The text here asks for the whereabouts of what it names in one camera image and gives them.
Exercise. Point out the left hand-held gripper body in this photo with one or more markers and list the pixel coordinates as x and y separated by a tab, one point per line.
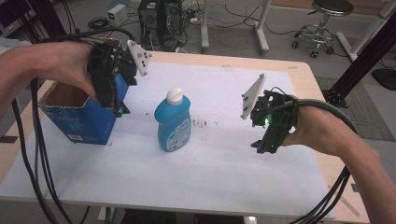
106	68

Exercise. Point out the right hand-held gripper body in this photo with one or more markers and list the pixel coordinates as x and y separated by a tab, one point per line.
275	124

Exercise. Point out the person's left hand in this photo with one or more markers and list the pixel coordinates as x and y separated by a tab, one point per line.
67	65

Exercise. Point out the person's right hand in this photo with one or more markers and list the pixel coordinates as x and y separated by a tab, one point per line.
314	130

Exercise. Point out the blue cardboard box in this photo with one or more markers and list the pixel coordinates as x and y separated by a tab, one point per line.
84	121

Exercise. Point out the small white device box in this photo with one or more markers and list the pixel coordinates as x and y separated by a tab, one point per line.
117	14

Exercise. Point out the blue bottle with white cap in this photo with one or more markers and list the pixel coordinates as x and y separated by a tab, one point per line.
174	124

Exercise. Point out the white table mat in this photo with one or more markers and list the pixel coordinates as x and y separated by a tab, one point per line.
199	174

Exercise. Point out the black computer tower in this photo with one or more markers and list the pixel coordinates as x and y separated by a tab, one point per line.
160	21

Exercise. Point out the grey floor mat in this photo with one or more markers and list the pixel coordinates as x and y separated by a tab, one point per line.
364	115

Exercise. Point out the white metal stand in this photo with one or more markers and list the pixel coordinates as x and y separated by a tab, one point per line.
260	28

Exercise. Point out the black metal stand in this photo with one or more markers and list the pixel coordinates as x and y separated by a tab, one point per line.
361	68

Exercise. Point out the dark monitor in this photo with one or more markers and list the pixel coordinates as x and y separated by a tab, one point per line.
14	12

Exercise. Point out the chrome swivel stool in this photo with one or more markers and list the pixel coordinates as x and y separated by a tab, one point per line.
323	18

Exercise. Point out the black round stand base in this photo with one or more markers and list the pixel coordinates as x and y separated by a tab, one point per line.
386	78

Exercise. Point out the white metal frame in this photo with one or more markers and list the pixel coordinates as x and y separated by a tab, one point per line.
364	34

